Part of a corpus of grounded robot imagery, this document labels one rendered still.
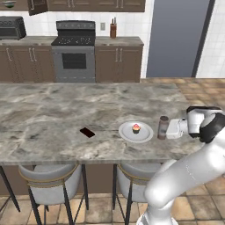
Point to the black stool leg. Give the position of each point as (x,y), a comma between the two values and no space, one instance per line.
(8,187)

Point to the pink frosted cupcake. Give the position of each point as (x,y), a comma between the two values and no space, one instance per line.
(136,128)

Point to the grey padded stool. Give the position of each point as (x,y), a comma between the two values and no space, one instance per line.
(137,187)
(49,187)

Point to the brown wall cupboard run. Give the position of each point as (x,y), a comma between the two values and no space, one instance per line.
(96,5)

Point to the white wall socket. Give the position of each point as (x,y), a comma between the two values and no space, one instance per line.
(103,26)

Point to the black toaster oven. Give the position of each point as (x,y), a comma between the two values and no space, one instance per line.
(11,27)

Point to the brown open cupboard door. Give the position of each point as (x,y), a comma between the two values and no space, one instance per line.
(37,7)

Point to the brown cinnamon bottle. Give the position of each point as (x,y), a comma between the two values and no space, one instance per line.
(162,129)

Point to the brown knife block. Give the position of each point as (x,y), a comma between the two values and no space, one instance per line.
(113,30)

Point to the tall grey blue panel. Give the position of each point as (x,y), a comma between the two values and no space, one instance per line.
(175,38)

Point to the grey oven with hob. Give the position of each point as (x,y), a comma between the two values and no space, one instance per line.
(74,60)

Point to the dark brown chocolate bar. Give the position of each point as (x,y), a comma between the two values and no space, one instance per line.
(87,132)

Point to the grey round plate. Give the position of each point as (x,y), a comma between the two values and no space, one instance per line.
(145,135)

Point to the green bowl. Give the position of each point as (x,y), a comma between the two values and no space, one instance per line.
(8,3)

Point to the brown base cupboard run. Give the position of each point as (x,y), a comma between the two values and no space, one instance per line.
(118,64)
(26,64)

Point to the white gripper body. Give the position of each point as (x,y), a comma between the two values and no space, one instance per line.
(175,129)

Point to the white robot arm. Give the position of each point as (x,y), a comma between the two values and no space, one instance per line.
(187,172)

